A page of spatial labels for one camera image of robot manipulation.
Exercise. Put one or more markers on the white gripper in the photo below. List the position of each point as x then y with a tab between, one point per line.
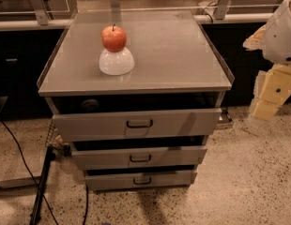
281	37

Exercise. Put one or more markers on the grey bottom drawer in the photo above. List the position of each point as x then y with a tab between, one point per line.
155	177

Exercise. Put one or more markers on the grey drawer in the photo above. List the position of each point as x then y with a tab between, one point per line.
155	177
139	153
135	116

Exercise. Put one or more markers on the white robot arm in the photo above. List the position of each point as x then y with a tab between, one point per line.
277	36

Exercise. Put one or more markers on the grey top drawer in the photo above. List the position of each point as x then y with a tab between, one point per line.
135	116

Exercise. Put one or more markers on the grey metal drawer cabinet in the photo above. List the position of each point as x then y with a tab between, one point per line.
172	55

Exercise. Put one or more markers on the dark round object in drawer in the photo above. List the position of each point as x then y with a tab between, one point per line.
89	106

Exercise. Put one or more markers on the grey middle drawer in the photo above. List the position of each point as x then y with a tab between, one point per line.
139	153

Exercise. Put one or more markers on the white upturned bowl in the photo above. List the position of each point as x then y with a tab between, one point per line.
116	63

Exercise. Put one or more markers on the red apple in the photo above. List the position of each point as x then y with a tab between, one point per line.
113	38

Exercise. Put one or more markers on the black metal bar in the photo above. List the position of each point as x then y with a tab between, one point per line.
35	216

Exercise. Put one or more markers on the grey metal frame post right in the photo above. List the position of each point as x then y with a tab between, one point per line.
221	9

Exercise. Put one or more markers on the grey metal frame post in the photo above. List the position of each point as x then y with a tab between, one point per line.
40	12
221	9

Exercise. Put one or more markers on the wire basket with items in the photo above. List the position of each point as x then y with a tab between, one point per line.
55	141

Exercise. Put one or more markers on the grey metal frame post left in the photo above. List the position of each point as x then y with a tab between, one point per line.
40	12

